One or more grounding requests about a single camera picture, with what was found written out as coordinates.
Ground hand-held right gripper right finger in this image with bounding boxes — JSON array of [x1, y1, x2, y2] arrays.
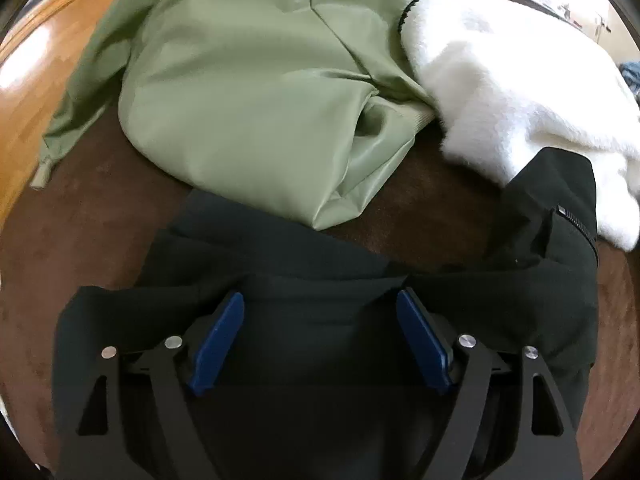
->
[[395, 287, 584, 480]]

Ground white fleece garment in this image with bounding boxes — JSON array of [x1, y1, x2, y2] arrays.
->
[[400, 0, 640, 253]]

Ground olive green jacket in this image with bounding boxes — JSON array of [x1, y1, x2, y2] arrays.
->
[[30, 0, 436, 231]]

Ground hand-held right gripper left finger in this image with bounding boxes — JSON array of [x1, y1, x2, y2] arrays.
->
[[57, 291, 246, 480]]

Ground black jacket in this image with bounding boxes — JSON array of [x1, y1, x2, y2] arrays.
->
[[52, 147, 601, 480]]

